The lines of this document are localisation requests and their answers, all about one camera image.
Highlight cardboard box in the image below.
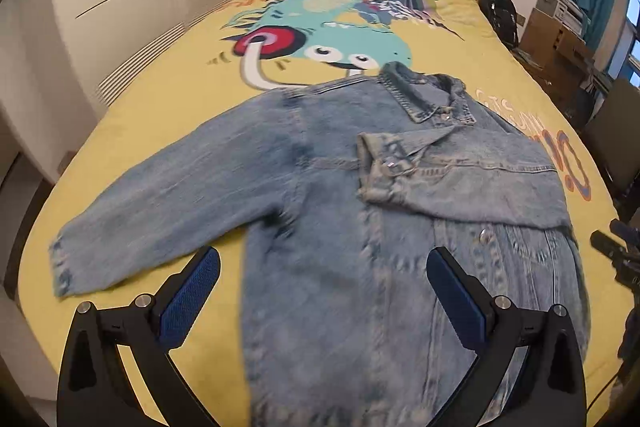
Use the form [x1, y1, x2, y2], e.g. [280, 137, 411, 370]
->
[520, 7, 596, 75]

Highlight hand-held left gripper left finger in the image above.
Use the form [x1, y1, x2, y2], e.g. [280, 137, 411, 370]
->
[56, 246, 222, 427]

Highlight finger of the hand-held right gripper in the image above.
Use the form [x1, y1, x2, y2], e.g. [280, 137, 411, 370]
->
[590, 230, 640, 270]
[609, 218, 640, 244]

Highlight blue denim jacket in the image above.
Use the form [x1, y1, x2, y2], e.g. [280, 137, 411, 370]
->
[48, 61, 591, 427]

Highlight yellow printed blanket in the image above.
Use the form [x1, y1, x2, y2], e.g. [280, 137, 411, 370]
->
[10, 0, 623, 427]

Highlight grey chair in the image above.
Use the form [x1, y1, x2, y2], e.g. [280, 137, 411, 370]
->
[582, 79, 640, 208]

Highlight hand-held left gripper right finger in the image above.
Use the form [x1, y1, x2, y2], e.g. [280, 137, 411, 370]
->
[426, 246, 587, 427]

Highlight white printer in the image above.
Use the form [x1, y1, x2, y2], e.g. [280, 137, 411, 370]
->
[537, 0, 587, 34]

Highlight black backpack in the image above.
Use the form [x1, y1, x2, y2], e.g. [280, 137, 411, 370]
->
[480, 0, 521, 50]

